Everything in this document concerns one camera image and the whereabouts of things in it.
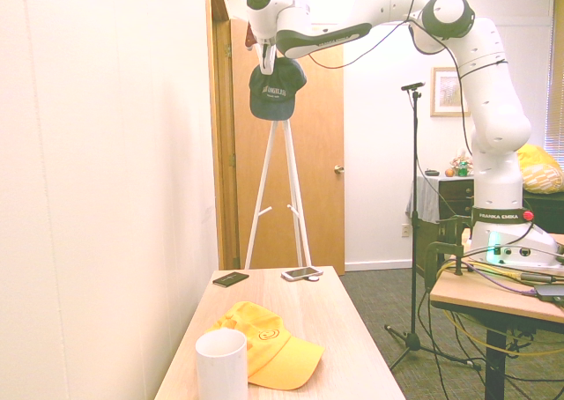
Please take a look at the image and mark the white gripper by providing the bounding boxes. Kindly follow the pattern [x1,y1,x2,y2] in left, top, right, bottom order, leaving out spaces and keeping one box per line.
[249,28,279,73]

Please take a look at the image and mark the dark blue baseball cap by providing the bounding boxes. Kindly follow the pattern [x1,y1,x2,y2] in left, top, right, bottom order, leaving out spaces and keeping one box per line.
[249,58,308,121]

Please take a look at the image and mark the yellow smiley baseball cap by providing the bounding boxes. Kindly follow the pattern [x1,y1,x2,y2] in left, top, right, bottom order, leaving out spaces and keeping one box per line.
[204,301,326,391]

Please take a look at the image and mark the white wooden coat rack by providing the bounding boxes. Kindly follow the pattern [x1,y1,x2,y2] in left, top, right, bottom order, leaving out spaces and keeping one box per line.
[240,0,313,270]

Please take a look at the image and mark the brown wooden door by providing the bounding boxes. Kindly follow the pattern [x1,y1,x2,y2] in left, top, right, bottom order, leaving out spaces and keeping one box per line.
[230,19,345,270]

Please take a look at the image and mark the grey cloth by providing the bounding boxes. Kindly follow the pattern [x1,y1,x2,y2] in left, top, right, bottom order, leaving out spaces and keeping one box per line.
[404,174,442,223]

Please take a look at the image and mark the white smartphone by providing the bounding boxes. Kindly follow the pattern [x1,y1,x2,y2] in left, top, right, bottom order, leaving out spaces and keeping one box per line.
[280,266,324,282]

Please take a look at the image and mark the dark wooden dresser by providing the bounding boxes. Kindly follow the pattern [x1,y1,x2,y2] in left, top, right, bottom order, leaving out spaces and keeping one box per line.
[437,177,564,239]

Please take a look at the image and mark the black tripod stand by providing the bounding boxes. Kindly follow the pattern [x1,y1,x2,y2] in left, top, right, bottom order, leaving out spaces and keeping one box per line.
[384,89,484,372]

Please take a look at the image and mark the black metal clamp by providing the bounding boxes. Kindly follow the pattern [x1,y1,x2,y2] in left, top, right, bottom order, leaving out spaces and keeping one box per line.
[422,214,472,283]

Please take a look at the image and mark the window blinds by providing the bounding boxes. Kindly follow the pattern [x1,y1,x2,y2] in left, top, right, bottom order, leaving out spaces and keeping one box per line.
[548,3,564,161]

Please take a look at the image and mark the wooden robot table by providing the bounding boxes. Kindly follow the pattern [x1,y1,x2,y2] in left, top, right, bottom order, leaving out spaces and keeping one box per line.
[429,232,564,400]

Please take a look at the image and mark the white cylindrical cup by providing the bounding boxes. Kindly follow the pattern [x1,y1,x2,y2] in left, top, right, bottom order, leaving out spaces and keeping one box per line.
[195,330,249,400]

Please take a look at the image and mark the black flat device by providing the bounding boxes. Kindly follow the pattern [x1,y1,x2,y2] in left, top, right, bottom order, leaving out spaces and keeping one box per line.
[532,284,564,304]

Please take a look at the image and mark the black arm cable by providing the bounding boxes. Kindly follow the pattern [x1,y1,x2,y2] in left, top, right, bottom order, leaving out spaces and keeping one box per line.
[306,0,476,154]

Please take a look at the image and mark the wooden door frame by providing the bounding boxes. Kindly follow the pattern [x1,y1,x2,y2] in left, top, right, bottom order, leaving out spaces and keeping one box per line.
[204,0,241,271]

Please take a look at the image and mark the framed wall picture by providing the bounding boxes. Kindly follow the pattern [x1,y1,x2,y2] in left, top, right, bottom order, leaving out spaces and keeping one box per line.
[430,66,472,118]

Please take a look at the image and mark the purple cable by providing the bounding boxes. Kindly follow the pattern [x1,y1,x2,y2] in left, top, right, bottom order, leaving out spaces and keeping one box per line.
[466,263,544,296]

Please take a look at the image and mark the yellow cable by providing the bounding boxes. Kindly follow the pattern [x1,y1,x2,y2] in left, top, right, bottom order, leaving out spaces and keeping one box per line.
[438,258,564,368]

